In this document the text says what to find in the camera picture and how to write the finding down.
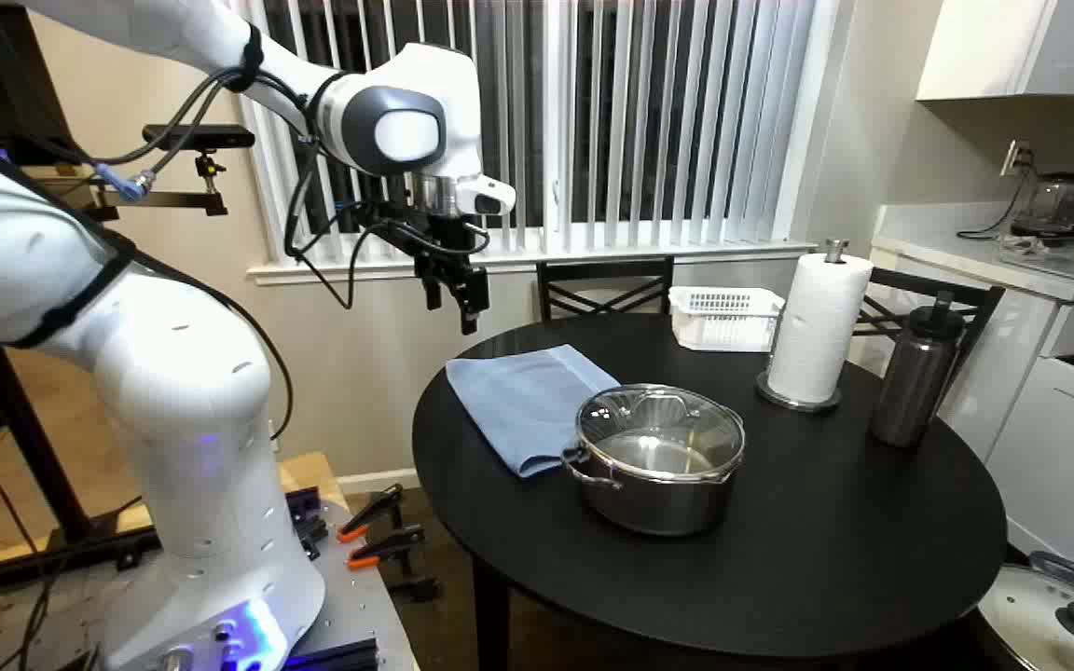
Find robot mounting platform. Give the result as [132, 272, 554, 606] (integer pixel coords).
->
[0, 451, 425, 671]

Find black floor stand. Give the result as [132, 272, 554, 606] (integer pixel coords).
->
[0, 332, 160, 589]

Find black electric kettle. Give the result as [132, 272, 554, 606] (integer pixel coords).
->
[1006, 169, 1074, 246]

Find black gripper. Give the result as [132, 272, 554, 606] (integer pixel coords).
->
[367, 199, 491, 339]

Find white vertical window blinds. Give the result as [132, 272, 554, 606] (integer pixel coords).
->
[235, 0, 822, 268]

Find black chair with slatted back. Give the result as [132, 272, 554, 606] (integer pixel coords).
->
[849, 266, 1012, 375]

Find orange handled black clamp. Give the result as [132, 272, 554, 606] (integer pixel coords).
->
[334, 480, 405, 544]
[348, 523, 429, 579]

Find white wall cabinet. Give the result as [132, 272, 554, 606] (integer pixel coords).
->
[914, 0, 1074, 108]

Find white round appliance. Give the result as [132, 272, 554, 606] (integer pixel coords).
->
[973, 552, 1074, 671]

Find stainless steel pot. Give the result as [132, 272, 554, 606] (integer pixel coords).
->
[558, 422, 748, 544]

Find blue towel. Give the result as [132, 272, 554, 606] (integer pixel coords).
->
[443, 343, 623, 485]

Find white wall outlet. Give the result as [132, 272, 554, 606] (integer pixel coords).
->
[996, 139, 1040, 184]

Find clear plastic container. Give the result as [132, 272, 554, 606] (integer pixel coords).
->
[663, 285, 792, 358]

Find round black table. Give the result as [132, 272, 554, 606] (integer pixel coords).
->
[409, 311, 1012, 671]

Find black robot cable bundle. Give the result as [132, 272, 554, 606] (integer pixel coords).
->
[76, 66, 379, 314]

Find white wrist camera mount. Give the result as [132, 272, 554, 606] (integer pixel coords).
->
[452, 170, 522, 221]

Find white paper towel roll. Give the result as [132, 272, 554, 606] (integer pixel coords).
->
[764, 250, 878, 409]

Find stainless steel bottle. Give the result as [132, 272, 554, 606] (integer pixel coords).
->
[864, 302, 968, 451]

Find metal paper towel holder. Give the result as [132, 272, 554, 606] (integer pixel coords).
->
[752, 234, 855, 422]

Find white kitchen counter cabinet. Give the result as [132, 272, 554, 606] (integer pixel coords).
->
[868, 201, 1074, 595]

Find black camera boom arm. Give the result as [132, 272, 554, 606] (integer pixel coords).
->
[97, 121, 259, 224]

